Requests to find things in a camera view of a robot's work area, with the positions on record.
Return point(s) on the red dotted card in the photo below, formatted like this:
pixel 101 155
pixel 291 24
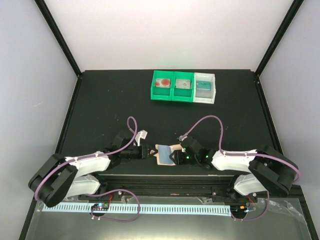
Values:
pixel 162 83

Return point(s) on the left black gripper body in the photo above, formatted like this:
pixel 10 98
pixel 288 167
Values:
pixel 140 155

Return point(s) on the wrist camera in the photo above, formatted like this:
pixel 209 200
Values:
pixel 182 137
pixel 141 135

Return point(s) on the grey patterned card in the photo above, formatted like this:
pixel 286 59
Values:
pixel 181 83

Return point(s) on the left circuit board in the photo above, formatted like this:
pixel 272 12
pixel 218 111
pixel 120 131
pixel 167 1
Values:
pixel 100 207

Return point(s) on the middle green bin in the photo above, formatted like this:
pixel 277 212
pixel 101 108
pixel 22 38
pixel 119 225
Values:
pixel 183 95

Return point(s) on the black frame post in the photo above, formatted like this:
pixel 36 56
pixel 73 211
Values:
pixel 283 27
pixel 48 17

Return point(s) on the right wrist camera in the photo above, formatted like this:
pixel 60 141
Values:
pixel 182 137

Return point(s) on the circuit board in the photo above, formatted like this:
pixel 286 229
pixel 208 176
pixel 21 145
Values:
pixel 100 207
pixel 239 209

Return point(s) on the right circuit board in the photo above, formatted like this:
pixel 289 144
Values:
pixel 239 209

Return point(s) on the blue credit card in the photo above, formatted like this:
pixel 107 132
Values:
pixel 164 152

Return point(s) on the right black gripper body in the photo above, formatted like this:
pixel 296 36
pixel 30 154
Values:
pixel 191 159

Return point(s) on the black aluminium rail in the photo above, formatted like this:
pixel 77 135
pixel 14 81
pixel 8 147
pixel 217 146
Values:
pixel 167 185

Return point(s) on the left black frame post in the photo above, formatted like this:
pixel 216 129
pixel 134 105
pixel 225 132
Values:
pixel 48 17

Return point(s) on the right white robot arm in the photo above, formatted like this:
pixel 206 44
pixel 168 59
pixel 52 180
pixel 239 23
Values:
pixel 261 169

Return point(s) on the white bin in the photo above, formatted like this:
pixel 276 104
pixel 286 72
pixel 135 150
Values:
pixel 202 96

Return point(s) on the teal card in bin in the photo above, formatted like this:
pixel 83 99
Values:
pixel 203 85

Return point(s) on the green bin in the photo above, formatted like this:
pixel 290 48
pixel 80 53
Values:
pixel 183 95
pixel 162 94

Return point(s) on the beige card holder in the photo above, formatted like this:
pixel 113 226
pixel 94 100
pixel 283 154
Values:
pixel 158 162

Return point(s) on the left green bin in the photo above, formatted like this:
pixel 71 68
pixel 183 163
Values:
pixel 162 94

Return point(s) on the right black frame post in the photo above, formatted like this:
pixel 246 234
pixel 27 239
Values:
pixel 283 27

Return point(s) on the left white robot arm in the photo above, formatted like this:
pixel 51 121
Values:
pixel 61 177

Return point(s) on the white slotted cable duct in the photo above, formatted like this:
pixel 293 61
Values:
pixel 153 209

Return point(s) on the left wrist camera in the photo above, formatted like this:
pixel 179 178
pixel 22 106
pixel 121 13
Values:
pixel 141 135

